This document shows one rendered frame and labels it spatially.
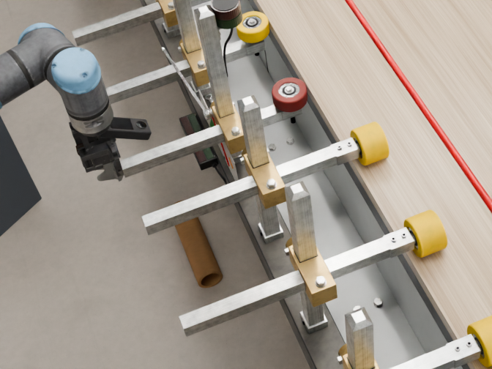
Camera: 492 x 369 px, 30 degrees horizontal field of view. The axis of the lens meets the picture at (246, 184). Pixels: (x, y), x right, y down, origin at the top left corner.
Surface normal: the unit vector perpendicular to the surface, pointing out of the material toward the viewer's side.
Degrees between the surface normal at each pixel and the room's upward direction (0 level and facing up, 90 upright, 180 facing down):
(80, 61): 6
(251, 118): 90
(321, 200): 0
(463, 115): 0
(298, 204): 90
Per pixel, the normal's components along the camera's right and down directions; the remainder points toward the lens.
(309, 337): -0.12, -0.61
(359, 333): 0.35, 0.72
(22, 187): 0.76, 0.45
